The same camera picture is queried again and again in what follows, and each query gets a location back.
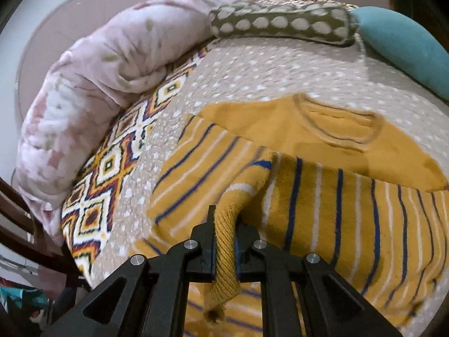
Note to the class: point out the teal pillow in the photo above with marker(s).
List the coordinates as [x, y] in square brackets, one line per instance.
[403, 45]

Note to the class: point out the pink floral blanket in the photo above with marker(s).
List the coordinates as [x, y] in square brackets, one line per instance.
[87, 87]

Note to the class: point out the pink rounded headboard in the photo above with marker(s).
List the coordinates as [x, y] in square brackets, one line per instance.
[52, 31]

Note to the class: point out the yellow striped sweater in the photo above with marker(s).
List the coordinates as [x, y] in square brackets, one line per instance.
[315, 200]

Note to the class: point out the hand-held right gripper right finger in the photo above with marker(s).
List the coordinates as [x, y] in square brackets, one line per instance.
[245, 249]

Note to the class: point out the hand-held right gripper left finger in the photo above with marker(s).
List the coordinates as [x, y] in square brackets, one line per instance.
[207, 249]

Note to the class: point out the olive white-patterned bolster pillow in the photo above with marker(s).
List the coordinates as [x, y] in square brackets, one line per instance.
[280, 21]

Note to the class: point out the dark wooden chair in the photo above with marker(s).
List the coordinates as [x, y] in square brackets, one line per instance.
[21, 224]

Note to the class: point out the beige dotted quilted bedspread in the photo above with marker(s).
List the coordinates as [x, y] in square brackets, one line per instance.
[263, 73]

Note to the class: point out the geometric patterned blanket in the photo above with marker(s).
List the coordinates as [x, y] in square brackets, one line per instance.
[108, 168]

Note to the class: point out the colourful cloth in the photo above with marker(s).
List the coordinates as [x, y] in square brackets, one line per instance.
[21, 298]

